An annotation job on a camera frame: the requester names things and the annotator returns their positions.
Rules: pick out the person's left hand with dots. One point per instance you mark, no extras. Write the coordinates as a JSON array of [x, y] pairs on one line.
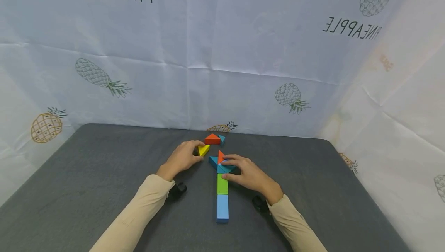
[[180, 158]]

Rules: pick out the person's right hand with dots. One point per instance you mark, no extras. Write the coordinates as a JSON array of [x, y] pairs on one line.
[[253, 176]]

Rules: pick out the person's right index finger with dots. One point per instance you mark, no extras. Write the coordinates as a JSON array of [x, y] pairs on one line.
[[231, 163]]

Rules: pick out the person's right middle finger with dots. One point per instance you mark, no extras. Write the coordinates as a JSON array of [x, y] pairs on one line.
[[236, 157]]

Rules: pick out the person's right thumb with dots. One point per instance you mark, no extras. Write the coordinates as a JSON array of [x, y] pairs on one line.
[[236, 178]]

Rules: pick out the person's left index finger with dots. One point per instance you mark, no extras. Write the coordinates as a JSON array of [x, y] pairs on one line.
[[196, 143]]

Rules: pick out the person's left thumb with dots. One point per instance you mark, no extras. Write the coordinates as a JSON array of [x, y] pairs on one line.
[[198, 159]]

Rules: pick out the yellow triangle block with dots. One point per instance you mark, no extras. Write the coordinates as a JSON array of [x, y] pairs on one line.
[[203, 150]]

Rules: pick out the person's left forearm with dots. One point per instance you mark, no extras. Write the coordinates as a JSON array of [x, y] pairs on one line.
[[139, 217]]

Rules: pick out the person's right forearm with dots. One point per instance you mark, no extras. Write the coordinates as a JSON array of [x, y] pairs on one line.
[[295, 227]]

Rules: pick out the small orange triangle block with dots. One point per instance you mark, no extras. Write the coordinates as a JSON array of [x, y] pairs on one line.
[[220, 156]]

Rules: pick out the green rectangular block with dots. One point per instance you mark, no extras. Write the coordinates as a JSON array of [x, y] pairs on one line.
[[222, 184]]

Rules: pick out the large orange triangle block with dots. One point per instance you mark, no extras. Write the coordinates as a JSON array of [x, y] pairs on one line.
[[212, 139]]

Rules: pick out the small teal triangle block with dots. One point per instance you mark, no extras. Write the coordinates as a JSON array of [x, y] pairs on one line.
[[222, 140]]

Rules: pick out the light blue rectangular block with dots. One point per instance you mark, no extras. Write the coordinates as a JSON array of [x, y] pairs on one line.
[[222, 207]]

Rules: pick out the black wrist band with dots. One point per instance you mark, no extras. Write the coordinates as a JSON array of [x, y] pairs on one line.
[[260, 204], [178, 190]]

